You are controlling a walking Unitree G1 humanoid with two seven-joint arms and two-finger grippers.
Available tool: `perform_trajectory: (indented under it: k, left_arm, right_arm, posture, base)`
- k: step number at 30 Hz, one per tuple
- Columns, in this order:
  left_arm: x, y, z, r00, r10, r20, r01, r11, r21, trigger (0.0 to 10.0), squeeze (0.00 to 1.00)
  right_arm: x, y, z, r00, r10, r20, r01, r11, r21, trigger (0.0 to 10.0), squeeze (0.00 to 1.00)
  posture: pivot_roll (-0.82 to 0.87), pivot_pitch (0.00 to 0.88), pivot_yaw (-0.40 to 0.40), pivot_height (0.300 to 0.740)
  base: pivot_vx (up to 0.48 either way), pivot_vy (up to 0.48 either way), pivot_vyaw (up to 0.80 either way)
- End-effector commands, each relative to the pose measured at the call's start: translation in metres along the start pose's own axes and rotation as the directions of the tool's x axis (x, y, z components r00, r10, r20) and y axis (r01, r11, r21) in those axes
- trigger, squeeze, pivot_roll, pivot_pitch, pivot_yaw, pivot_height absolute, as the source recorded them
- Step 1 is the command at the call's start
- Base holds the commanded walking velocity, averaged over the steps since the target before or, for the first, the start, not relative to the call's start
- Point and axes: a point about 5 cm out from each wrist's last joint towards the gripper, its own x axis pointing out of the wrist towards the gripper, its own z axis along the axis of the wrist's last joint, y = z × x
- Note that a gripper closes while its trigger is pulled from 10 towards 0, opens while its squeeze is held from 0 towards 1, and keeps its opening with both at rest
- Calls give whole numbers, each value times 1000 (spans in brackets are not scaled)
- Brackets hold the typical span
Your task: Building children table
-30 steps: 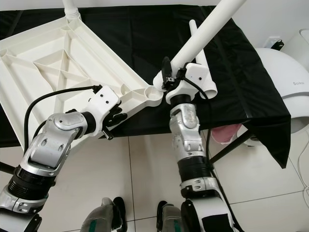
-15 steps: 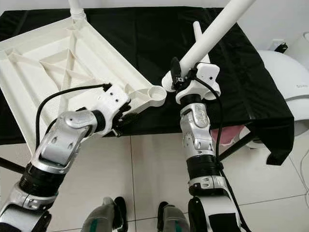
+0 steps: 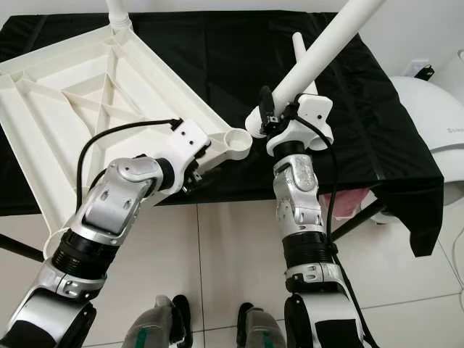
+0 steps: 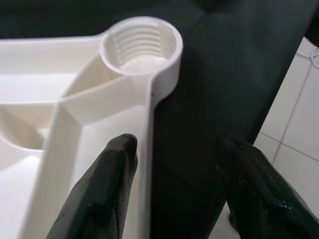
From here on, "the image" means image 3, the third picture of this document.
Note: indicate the grey robot leg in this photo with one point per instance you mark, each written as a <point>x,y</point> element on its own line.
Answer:
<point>156,326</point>
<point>261,330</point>

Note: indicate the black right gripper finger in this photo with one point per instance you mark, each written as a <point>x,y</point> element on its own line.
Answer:
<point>267,107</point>

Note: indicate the white wall socket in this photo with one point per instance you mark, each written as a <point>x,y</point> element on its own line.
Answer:
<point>420,68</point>

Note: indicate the pink object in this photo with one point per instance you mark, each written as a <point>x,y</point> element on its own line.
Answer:
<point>344,203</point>

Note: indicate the black metal table leg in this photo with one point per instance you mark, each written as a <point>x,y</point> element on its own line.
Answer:
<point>22,250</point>
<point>359,221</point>

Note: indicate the white plastic table top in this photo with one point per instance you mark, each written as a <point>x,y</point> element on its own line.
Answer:
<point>58,109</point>

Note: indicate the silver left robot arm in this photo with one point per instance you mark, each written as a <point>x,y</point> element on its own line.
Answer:
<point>116,210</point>

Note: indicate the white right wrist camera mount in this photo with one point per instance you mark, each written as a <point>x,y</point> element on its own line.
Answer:
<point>312,110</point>

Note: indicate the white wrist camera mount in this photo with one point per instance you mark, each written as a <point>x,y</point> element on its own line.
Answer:
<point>312,110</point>
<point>190,141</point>

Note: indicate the black tablecloth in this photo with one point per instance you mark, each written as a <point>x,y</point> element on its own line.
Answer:
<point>384,123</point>

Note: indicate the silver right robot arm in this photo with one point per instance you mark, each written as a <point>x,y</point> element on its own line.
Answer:
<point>297,203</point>

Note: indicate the grey robot right leg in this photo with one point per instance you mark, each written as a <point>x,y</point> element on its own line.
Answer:
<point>261,330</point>

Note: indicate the black power plug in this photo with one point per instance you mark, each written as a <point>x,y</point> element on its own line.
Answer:
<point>427,72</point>

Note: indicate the grey robot left leg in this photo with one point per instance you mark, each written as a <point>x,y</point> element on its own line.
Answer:
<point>156,326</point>

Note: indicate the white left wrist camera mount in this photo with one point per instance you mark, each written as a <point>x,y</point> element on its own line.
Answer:
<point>190,141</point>

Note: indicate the white plastic table leg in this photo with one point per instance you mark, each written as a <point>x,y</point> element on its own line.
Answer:
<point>117,13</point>
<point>326,51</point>
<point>299,45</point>

